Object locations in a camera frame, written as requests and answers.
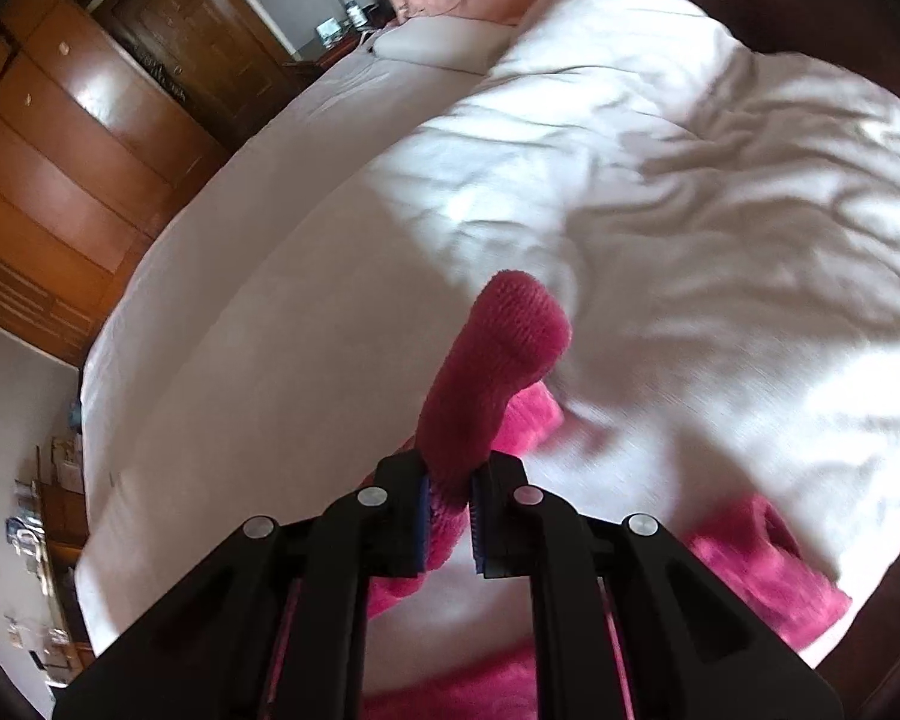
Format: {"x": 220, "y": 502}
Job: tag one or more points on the white pillow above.
{"x": 435, "y": 45}

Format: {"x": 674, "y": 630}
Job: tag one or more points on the wooden wardrobe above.
{"x": 75, "y": 150}

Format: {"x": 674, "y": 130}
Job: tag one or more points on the dark red fluffy blanket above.
{"x": 510, "y": 345}

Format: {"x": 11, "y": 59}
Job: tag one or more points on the white duvet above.
{"x": 645, "y": 202}

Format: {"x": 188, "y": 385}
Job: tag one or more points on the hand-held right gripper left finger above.
{"x": 418, "y": 525}

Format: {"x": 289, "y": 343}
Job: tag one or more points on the dark wooden door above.
{"x": 195, "y": 37}

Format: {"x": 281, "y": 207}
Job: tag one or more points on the cluttered wooden dresser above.
{"x": 49, "y": 510}

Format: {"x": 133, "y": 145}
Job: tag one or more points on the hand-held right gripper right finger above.
{"x": 480, "y": 525}

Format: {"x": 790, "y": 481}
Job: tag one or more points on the dark wooden nightstand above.
{"x": 311, "y": 60}

